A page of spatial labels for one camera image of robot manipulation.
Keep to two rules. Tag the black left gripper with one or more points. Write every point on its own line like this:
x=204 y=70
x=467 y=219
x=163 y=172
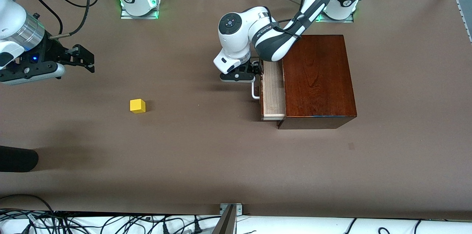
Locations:
x=255 y=67

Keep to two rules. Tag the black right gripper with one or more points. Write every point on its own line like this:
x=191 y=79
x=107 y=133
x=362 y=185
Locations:
x=51 y=52

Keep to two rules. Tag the yellow cube block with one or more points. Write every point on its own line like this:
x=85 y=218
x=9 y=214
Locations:
x=137 y=106

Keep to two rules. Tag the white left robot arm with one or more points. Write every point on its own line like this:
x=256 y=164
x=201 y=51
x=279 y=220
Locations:
x=236 y=42

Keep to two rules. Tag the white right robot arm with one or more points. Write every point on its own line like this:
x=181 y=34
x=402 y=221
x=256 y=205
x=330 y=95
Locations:
x=11 y=16

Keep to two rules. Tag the dark wooden cabinet box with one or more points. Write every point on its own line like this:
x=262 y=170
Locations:
x=317 y=79

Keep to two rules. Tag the black cylindrical object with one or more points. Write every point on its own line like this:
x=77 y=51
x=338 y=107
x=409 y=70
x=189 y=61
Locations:
x=16 y=158

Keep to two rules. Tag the dark slanted beam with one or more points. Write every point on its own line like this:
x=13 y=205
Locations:
x=225 y=223

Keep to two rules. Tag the black power plug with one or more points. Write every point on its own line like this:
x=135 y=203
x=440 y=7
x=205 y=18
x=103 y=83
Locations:
x=198 y=228
x=166 y=229

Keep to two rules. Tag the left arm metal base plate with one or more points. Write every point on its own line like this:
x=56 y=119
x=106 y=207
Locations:
x=339 y=21

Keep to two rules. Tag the small metal table bracket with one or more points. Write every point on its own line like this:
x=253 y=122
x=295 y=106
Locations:
x=238 y=209

